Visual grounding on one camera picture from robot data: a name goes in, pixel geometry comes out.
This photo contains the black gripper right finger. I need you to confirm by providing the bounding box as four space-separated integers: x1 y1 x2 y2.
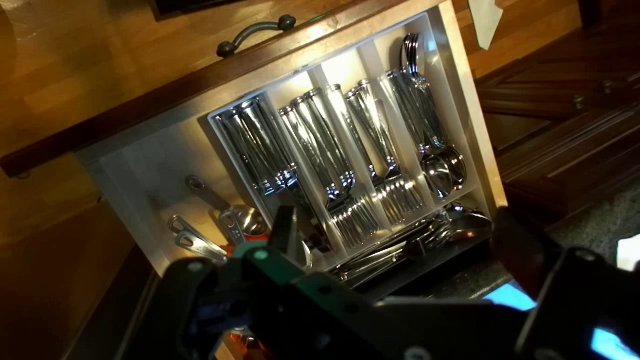
489 206 562 298

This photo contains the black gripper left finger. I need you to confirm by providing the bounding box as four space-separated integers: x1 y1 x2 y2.
268 206 298 260

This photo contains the wooden kitchen drawer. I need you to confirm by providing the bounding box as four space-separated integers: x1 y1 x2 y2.
0 0 509 276

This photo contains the steel can opener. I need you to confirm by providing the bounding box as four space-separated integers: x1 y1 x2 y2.
168 175 270 263

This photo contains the loose utensils front compartment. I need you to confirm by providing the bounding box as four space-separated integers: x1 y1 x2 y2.
332 202 492 286

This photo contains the stack of steel knives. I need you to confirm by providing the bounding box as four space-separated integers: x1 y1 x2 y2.
215 99 298 196

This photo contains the white paper sheet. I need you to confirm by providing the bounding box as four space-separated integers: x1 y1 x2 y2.
615 234 640 270

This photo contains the stack of steel forks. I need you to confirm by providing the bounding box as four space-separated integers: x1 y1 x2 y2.
277 89 381 244

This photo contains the white cutlery tray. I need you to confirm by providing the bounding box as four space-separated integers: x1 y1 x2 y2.
202 9 487 269

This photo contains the dark wood cabinet door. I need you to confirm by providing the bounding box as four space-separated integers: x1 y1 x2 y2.
478 17 640 227

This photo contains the stack of small forks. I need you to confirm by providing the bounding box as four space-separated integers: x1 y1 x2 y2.
339 79 428 225

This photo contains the stack of steel spoons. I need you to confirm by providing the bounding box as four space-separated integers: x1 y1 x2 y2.
378 32 467 201

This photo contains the dark metal drawer handle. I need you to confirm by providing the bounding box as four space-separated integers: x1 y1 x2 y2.
215 14 295 58

